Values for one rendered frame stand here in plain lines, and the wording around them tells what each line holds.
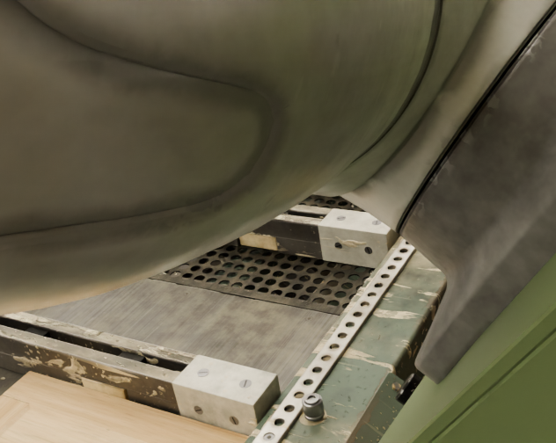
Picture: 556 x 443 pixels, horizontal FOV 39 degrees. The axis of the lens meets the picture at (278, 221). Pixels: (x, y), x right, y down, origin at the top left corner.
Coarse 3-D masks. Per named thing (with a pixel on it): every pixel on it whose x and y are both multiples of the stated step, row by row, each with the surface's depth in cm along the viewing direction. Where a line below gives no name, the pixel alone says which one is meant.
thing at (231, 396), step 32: (0, 320) 122; (32, 320) 119; (0, 352) 120; (32, 352) 115; (64, 352) 111; (96, 352) 109; (128, 352) 109; (160, 352) 107; (128, 384) 106; (160, 384) 103; (192, 384) 100; (224, 384) 99; (256, 384) 98; (192, 416) 102; (224, 416) 99; (256, 416) 96
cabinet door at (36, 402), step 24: (24, 384) 114; (48, 384) 113; (72, 384) 112; (0, 408) 110; (24, 408) 109; (48, 408) 109; (72, 408) 108; (96, 408) 107; (120, 408) 106; (144, 408) 106; (0, 432) 106; (24, 432) 105; (48, 432) 105; (72, 432) 104; (96, 432) 103; (120, 432) 102; (144, 432) 101; (168, 432) 101; (192, 432) 100; (216, 432) 99
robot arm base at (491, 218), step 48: (528, 48) 30; (528, 96) 30; (480, 144) 31; (528, 144) 30; (432, 192) 33; (480, 192) 31; (528, 192) 30; (432, 240) 34; (480, 240) 32; (528, 240) 30; (480, 288) 32; (432, 336) 35
